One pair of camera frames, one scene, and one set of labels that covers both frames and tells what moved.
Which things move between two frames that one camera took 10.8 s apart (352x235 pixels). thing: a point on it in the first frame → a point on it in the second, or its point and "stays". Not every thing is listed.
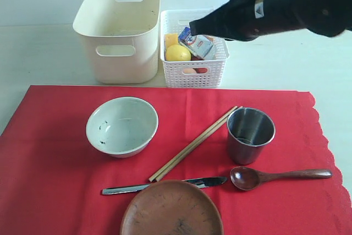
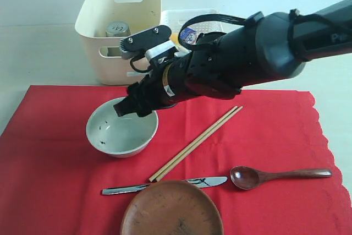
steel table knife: [202, 182] stays
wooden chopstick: [199, 142] stays
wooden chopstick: [174, 159] stays
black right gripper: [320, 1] → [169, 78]
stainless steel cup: [248, 130] → [116, 29]
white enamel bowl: [122, 127] stays
